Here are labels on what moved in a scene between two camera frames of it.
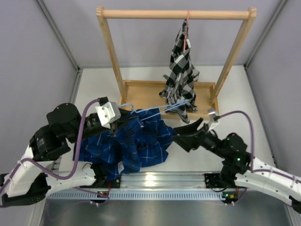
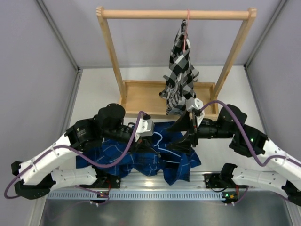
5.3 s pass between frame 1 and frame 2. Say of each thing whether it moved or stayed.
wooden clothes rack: stayed
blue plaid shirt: moved
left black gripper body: moved
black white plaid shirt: stayed
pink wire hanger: stayed
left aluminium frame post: stayed
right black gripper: moved
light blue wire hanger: moved
